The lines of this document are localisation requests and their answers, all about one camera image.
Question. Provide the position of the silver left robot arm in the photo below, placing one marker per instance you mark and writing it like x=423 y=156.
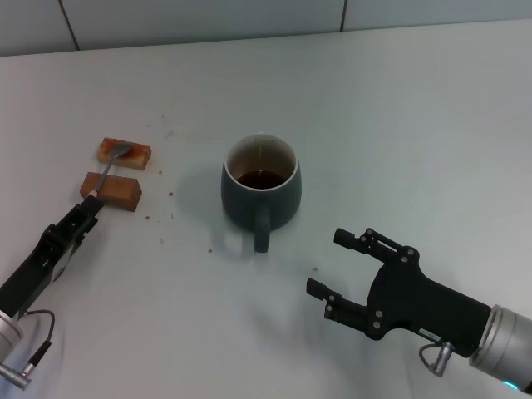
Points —
x=9 y=332

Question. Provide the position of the grey ceramic cup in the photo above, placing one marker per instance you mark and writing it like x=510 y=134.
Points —
x=241 y=199

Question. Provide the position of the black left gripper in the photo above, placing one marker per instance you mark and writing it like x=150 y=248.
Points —
x=33 y=270

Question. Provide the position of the light stained wooden block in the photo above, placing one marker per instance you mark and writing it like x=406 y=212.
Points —
x=139 y=158

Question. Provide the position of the dark brown wooden arch block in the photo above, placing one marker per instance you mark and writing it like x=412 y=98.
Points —
x=120 y=191

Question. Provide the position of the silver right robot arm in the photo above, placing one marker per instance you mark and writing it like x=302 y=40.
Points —
x=505 y=349

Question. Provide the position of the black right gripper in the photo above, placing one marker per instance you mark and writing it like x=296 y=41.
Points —
x=420 y=303

